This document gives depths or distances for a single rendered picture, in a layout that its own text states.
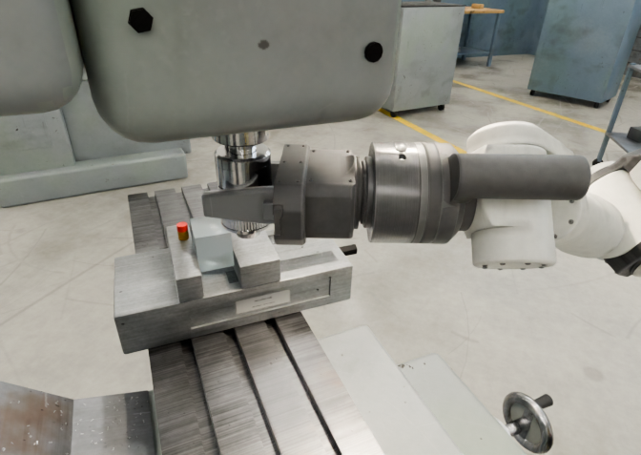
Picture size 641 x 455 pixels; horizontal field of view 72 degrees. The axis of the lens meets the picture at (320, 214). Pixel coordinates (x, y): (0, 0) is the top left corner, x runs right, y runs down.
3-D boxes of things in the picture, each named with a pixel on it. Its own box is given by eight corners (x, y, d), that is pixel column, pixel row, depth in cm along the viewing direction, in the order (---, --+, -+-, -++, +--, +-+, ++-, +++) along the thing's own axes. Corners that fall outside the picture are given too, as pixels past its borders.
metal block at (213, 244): (226, 245, 72) (223, 213, 69) (234, 265, 67) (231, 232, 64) (194, 251, 70) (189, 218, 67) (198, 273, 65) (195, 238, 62)
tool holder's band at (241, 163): (203, 164, 37) (201, 153, 36) (237, 147, 40) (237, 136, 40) (249, 175, 35) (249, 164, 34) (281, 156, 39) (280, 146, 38)
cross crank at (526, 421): (513, 410, 97) (527, 372, 91) (558, 458, 88) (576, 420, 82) (455, 436, 91) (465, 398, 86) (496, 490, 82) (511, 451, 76)
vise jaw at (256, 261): (256, 231, 78) (255, 211, 76) (281, 280, 66) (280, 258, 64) (221, 237, 76) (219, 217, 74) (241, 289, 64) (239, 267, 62)
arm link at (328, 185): (285, 118, 42) (411, 120, 42) (288, 207, 47) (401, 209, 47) (269, 172, 31) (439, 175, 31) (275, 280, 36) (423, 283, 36)
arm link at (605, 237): (500, 204, 50) (565, 228, 62) (562, 279, 44) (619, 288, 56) (580, 134, 45) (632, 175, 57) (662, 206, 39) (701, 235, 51)
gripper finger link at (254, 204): (202, 184, 36) (278, 185, 36) (207, 218, 38) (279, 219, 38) (196, 193, 35) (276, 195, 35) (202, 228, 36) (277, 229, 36)
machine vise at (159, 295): (318, 252, 85) (319, 200, 80) (351, 299, 73) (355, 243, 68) (122, 291, 74) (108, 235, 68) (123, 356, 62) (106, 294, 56)
